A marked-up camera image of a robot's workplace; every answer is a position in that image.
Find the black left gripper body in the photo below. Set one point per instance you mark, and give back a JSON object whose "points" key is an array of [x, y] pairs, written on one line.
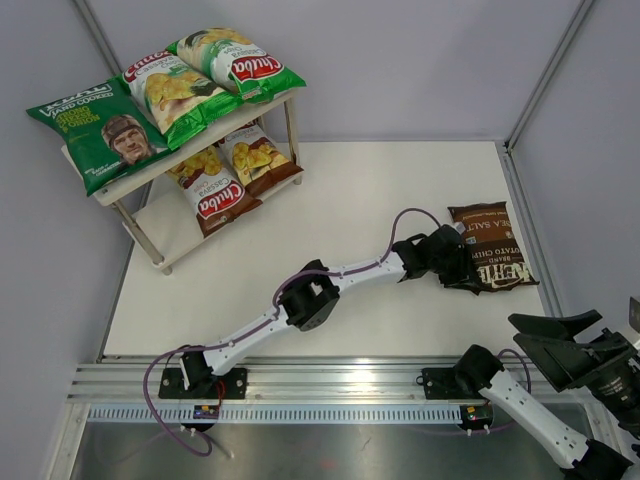
{"points": [[453, 260]]}

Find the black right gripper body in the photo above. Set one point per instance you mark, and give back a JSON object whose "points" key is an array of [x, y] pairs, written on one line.
{"points": [[617, 382]]}

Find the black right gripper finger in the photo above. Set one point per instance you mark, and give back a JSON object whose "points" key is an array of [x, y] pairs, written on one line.
{"points": [[564, 364], [543, 329]]}

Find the brown Kettle sea salt bag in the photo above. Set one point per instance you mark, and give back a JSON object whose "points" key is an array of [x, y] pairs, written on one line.
{"points": [[498, 263]]}

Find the brown Chuba barbecue chips bag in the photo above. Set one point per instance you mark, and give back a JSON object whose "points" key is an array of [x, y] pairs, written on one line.
{"points": [[257, 162]]}

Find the green Chuba chips bag large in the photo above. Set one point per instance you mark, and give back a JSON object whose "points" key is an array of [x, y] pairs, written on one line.
{"points": [[237, 64]]}

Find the green Chuba chips bag small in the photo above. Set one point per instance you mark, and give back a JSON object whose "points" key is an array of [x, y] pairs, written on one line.
{"points": [[182, 101]]}

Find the green Real hand cooked bag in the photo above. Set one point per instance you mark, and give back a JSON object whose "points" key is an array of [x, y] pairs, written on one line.
{"points": [[106, 134]]}

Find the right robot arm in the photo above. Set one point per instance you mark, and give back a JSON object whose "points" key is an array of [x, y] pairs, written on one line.
{"points": [[577, 456]]}

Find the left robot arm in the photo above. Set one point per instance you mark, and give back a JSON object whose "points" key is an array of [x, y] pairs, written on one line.
{"points": [[306, 300]]}

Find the white two-tier wooden shelf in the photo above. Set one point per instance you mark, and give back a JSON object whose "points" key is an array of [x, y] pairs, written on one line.
{"points": [[174, 204]]}

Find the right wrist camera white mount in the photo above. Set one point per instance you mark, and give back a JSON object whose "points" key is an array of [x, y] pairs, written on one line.
{"points": [[634, 320]]}

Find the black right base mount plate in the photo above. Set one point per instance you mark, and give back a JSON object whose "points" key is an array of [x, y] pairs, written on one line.
{"points": [[448, 384]]}

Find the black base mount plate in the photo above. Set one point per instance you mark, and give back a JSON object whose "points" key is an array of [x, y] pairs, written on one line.
{"points": [[448, 384], [231, 386]]}

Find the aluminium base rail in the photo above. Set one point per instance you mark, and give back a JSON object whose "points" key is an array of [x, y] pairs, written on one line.
{"points": [[276, 380]]}

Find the right aluminium frame post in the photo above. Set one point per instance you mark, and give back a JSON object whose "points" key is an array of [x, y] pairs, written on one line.
{"points": [[559, 54]]}

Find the aluminium frame post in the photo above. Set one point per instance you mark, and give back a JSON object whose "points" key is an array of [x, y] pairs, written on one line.
{"points": [[559, 54], [102, 43]]}

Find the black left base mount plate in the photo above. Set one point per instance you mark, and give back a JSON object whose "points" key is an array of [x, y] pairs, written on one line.
{"points": [[231, 386]]}

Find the white slotted cable duct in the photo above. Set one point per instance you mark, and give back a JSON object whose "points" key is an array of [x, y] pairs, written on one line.
{"points": [[311, 414]]}

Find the left aluminium frame post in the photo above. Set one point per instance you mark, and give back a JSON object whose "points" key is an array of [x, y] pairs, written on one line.
{"points": [[102, 43]]}

